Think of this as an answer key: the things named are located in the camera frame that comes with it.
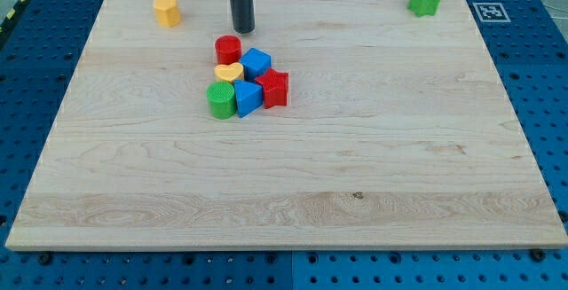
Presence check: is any yellow hexagon block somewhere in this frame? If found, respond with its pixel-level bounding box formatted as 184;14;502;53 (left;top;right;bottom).
153;0;181;27

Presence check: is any red star block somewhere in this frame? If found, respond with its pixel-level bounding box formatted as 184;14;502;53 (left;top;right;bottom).
255;68;289;109

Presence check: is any blue triangle block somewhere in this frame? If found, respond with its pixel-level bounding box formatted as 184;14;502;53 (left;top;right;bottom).
233;80;263;118

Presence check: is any green cylinder block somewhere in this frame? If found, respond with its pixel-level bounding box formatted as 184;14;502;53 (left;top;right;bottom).
206;82;236;120

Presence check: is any blue cube block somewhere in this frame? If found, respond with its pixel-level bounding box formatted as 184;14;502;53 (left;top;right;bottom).
239;48;272;82

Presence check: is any yellow heart block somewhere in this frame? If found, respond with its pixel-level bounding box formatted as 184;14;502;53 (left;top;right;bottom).
214;62;244;84

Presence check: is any red cylinder block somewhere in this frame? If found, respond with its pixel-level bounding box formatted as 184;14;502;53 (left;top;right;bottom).
214;35;242;65

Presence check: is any light wooden board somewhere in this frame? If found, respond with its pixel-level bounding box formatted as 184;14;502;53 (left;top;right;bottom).
5;0;567;252

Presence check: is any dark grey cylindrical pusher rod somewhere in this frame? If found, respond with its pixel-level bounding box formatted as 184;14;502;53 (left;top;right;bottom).
230;0;255;34

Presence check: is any green star block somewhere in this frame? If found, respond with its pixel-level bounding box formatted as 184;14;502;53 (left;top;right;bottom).
407;0;441;17

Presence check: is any white fiducial marker tag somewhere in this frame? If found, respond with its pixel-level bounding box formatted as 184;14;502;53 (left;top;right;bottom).
473;2;510;23

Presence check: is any yellow black hazard tape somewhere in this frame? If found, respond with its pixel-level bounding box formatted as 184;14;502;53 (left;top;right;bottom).
1;0;31;34

